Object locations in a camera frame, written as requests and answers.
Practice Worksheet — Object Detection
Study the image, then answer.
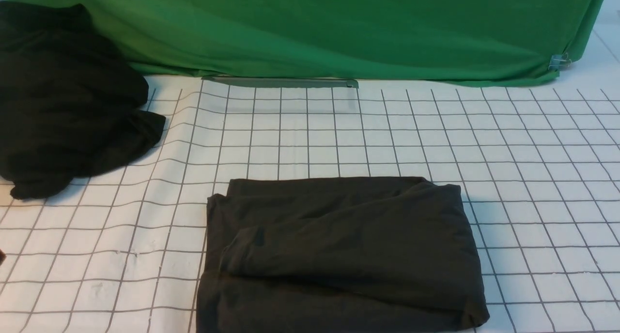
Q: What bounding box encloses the gray long-sleeve top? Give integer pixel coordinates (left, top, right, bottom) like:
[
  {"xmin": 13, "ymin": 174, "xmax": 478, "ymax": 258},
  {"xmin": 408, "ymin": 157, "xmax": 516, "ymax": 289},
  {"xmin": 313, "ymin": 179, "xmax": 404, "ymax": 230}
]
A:
[{"xmin": 196, "ymin": 177, "xmax": 490, "ymax": 333}]

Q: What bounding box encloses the black crumpled garment pile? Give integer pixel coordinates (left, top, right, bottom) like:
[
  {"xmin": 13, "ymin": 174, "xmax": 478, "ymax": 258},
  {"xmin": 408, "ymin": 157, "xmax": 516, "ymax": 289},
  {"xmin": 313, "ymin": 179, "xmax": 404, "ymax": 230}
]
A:
[{"xmin": 0, "ymin": 0, "xmax": 166, "ymax": 200}]

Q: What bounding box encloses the gray metal bar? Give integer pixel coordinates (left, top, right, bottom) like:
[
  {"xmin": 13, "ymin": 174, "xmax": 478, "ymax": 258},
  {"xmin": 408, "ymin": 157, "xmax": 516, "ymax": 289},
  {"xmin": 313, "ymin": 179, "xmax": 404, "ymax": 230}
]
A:
[{"xmin": 202, "ymin": 76, "xmax": 359, "ymax": 90}]

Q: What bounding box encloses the green backdrop cloth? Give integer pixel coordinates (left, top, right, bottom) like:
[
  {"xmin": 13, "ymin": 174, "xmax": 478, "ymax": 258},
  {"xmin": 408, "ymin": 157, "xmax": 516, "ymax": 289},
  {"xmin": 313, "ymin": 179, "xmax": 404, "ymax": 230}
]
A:
[{"xmin": 8, "ymin": 0, "xmax": 603, "ymax": 87}]

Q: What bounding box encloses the white gridded table mat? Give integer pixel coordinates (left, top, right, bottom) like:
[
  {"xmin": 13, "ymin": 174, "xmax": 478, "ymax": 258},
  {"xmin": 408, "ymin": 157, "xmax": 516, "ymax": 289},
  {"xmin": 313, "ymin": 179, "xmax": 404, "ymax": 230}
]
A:
[{"xmin": 0, "ymin": 75, "xmax": 620, "ymax": 333}]

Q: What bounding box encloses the metal binder clip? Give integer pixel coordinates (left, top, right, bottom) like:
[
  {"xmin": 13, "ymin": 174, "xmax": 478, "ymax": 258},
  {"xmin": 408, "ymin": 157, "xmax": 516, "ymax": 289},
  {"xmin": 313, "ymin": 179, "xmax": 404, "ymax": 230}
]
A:
[{"xmin": 548, "ymin": 53, "xmax": 572, "ymax": 71}]

